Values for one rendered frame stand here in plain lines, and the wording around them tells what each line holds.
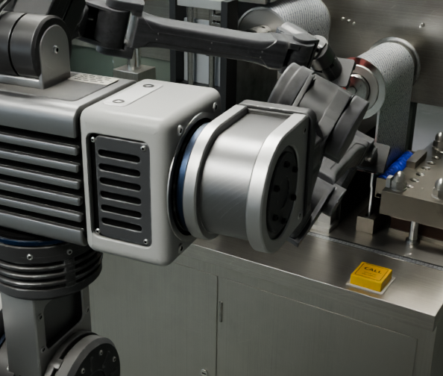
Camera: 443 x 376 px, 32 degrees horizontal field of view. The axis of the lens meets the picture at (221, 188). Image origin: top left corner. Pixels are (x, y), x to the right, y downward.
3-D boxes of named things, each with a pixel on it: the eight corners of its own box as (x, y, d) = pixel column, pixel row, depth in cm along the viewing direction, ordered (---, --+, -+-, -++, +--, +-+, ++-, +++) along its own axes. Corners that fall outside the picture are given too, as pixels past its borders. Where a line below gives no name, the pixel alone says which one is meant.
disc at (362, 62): (321, 110, 186) (330, 50, 180) (321, 110, 187) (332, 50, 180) (378, 127, 180) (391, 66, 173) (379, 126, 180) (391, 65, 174)
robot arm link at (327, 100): (306, 174, 88) (266, 151, 89) (332, 146, 97) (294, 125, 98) (341, 106, 84) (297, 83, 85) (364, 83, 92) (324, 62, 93)
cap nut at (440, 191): (429, 197, 178) (431, 179, 176) (433, 192, 181) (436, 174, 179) (444, 201, 176) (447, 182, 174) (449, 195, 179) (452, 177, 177)
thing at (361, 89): (357, 113, 179) (330, 95, 181) (360, 110, 181) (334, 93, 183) (372, 86, 175) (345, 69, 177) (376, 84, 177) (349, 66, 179)
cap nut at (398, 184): (388, 189, 182) (390, 171, 180) (393, 184, 184) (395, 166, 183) (403, 192, 180) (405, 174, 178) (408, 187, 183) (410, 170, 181)
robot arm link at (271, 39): (98, 57, 143) (109, 0, 138) (93, 44, 148) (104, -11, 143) (305, 86, 159) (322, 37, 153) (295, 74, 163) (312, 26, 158)
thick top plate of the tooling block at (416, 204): (379, 213, 184) (381, 189, 181) (429, 161, 215) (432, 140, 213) (446, 230, 176) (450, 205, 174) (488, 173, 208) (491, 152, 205)
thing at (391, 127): (370, 186, 187) (377, 113, 179) (402, 157, 205) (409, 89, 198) (371, 187, 187) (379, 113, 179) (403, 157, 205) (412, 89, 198)
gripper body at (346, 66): (348, 90, 168) (338, 74, 162) (306, 83, 173) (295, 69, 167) (357, 63, 169) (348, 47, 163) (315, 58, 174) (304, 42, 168)
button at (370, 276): (349, 283, 167) (350, 274, 166) (361, 270, 172) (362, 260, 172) (380, 293, 164) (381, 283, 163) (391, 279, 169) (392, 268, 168)
